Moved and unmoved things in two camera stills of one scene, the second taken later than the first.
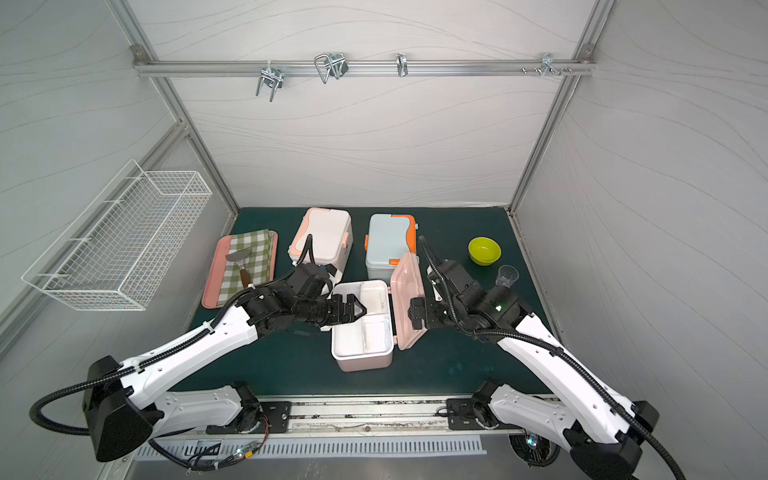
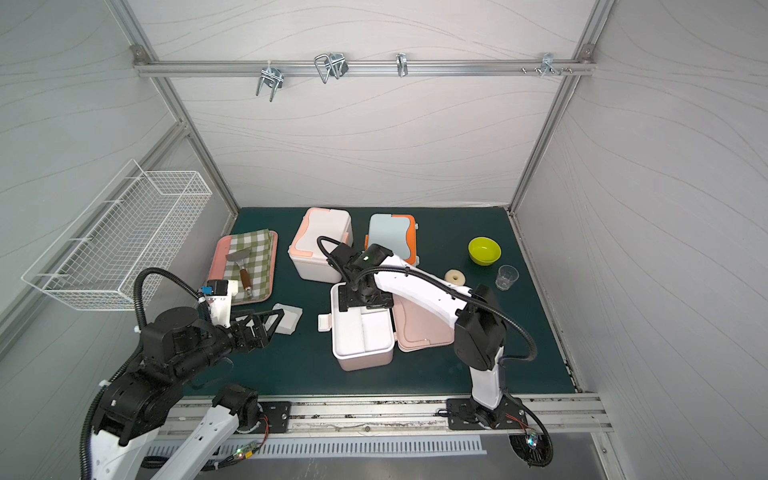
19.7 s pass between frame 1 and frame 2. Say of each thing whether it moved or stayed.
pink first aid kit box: stayed
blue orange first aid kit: stayed
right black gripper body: moved
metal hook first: stayed
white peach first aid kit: stayed
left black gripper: moved
